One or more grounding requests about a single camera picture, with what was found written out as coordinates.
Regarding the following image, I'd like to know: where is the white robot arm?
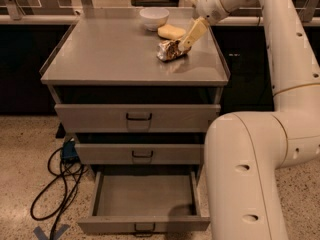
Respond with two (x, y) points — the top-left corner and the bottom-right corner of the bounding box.
(187, 0), (320, 240)

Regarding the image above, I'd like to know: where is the yellow sponge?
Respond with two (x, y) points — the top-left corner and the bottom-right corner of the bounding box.
(158, 24), (186, 40)

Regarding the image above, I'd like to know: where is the blue power box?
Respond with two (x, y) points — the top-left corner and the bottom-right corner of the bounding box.
(60, 141), (79, 163)

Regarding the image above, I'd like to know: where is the blue tape floor marker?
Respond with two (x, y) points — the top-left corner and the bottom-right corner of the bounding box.
(33, 224), (69, 240)

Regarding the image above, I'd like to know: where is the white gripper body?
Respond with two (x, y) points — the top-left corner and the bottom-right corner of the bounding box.
(196, 0), (229, 25)

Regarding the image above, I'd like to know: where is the grey top drawer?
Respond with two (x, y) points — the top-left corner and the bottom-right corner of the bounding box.
(55, 104), (220, 133)

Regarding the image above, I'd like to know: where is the grey bottom drawer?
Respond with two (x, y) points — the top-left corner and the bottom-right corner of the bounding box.
(78, 166), (210, 235)

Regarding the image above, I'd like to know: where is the grey metal drawer cabinet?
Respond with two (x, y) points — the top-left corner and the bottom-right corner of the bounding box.
(39, 7), (231, 185)

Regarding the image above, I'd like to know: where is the black floor cable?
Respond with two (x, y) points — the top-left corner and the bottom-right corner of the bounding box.
(29, 146), (88, 240)

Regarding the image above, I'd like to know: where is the grey drawer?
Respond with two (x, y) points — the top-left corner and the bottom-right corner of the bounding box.
(55, 104), (220, 133)
(75, 144), (203, 165)
(78, 166), (210, 235)

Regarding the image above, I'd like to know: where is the grey middle drawer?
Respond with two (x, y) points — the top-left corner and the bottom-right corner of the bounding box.
(75, 144), (203, 165)

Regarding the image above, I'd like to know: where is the white ceramic bowl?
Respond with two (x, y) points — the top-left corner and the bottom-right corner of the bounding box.
(139, 7), (169, 31)

